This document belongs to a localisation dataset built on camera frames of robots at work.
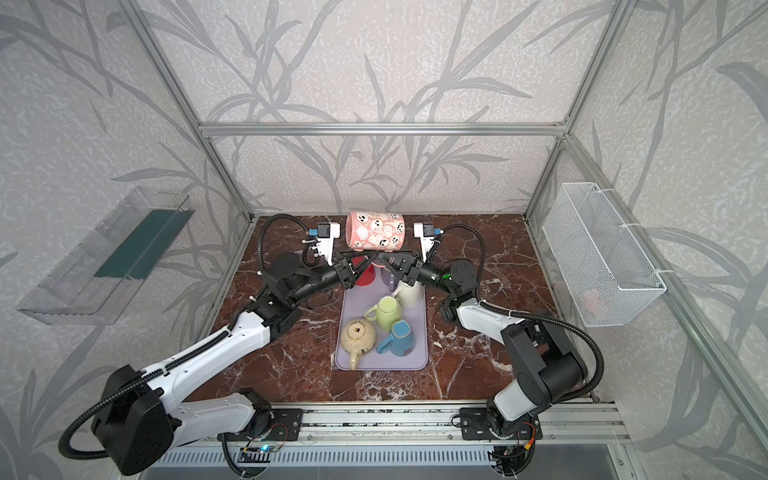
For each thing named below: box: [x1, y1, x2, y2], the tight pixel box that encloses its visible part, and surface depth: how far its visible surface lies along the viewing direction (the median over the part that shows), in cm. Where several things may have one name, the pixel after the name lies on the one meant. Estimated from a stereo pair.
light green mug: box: [364, 295, 403, 333], surface depth 87 cm
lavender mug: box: [381, 268, 399, 292], surface depth 96 cm
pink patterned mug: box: [345, 211, 406, 251], surface depth 64 cm
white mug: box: [392, 280, 426, 308], surface depth 92 cm
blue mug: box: [376, 319, 415, 357], surface depth 82 cm
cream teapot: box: [341, 318, 376, 370], surface depth 82 cm
